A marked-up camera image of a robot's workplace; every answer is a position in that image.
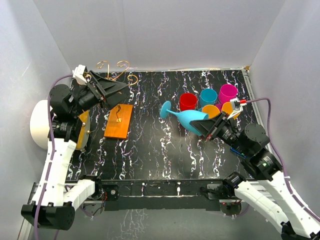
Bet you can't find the red wine glass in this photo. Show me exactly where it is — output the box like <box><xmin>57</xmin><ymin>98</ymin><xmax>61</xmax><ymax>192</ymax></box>
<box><xmin>179</xmin><ymin>92</ymin><xmax>198</xmax><ymax>111</ymax></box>

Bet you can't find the gold wire glass rack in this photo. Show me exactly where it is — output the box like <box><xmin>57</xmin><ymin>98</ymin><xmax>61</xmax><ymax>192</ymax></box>
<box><xmin>87</xmin><ymin>60</ymin><xmax>139</xmax><ymax>88</ymax></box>

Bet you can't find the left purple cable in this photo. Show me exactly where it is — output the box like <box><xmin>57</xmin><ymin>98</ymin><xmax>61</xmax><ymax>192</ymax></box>
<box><xmin>33</xmin><ymin>74</ymin><xmax>95</xmax><ymax>240</ymax></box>

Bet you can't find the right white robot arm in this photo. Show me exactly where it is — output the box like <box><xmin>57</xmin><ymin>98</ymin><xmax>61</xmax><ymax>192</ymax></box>
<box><xmin>190</xmin><ymin>112</ymin><xmax>320</xmax><ymax>240</ymax></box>

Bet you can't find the purple cable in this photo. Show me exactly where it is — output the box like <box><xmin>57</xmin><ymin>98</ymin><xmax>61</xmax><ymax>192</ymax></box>
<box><xmin>33</xmin><ymin>74</ymin><xmax>95</xmax><ymax>240</ymax></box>
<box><xmin>224</xmin><ymin>97</ymin><xmax>320</xmax><ymax>223</ymax></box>

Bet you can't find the magenta wine glass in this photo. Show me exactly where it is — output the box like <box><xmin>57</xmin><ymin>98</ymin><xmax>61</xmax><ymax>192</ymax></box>
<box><xmin>217</xmin><ymin>84</ymin><xmax>238</xmax><ymax>110</ymax></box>

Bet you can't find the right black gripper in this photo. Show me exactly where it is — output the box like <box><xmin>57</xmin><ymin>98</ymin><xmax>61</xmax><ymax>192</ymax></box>
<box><xmin>189</xmin><ymin>111</ymin><xmax>249</xmax><ymax>156</ymax></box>

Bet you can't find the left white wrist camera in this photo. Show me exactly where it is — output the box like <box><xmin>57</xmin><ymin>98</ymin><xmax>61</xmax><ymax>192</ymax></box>
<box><xmin>72</xmin><ymin>64</ymin><xmax>89</xmax><ymax>85</ymax></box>

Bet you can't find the orange glass yellow base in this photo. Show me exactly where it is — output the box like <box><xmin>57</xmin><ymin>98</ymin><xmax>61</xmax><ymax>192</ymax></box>
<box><xmin>201</xmin><ymin>104</ymin><xmax>221</xmax><ymax>119</ymax></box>
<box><xmin>221</xmin><ymin>102</ymin><xmax>241</xmax><ymax>120</ymax></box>

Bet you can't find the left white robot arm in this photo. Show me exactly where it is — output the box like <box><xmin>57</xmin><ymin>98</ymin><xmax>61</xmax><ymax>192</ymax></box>
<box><xmin>21</xmin><ymin>70</ymin><xmax>128</xmax><ymax>232</ymax></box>

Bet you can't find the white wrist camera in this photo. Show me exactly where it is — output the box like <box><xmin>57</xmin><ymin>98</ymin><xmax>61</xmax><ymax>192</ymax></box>
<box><xmin>228</xmin><ymin>97</ymin><xmax>247</xmax><ymax>120</ymax></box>
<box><xmin>72</xmin><ymin>64</ymin><xmax>89</xmax><ymax>85</ymax></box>

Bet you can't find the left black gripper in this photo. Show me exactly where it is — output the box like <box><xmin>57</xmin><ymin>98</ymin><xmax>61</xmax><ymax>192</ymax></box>
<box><xmin>70</xmin><ymin>71</ymin><xmax>128</xmax><ymax>117</ymax></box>

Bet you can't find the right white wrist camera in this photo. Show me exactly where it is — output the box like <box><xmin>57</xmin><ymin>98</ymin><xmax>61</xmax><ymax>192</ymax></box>
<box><xmin>228</xmin><ymin>97</ymin><xmax>247</xmax><ymax>120</ymax></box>

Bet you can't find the teal wine glass back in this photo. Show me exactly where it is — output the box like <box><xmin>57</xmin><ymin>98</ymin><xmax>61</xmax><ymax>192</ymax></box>
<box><xmin>160</xmin><ymin>101</ymin><xmax>209</xmax><ymax>136</ymax></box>

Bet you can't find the blue stapler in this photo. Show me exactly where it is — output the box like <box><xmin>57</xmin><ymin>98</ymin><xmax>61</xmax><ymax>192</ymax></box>
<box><xmin>230</xmin><ymin>147</ymin><xmax>246</xmax><ymax>159</ymax></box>

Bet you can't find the black front mounting rail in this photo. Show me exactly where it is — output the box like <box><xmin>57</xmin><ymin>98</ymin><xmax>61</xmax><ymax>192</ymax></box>
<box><xmin>67</xmin><ymin>178</ymin><xmax>253</xmax><ymax>213</ymax></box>

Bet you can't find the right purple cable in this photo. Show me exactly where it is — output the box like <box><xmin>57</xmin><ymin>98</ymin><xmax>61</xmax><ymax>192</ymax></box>
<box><xmin>224</xmin><ymin>97</ymin><xmax>320</xmax><ymax>223</ymax></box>

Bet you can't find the orange wooden rack base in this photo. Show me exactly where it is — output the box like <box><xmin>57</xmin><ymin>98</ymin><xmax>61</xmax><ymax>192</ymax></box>
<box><xmin>104</xmin><ymin>104</ymin><xmax>133</xmax><ymax>140</ymax></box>

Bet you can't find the white cylinder drum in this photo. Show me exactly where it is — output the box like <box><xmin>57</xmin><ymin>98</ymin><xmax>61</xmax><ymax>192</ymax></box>
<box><xmin>29</xmin><ymin>99</ymin><xmax>91</xmax><ymax>152</ymax></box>

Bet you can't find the blue wine glass front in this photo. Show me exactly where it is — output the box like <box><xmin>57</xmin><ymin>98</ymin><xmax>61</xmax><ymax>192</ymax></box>
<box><xmin>198</xmin><ymin>88</ymin><xmax>218</xmax><ymax>111</ymax></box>

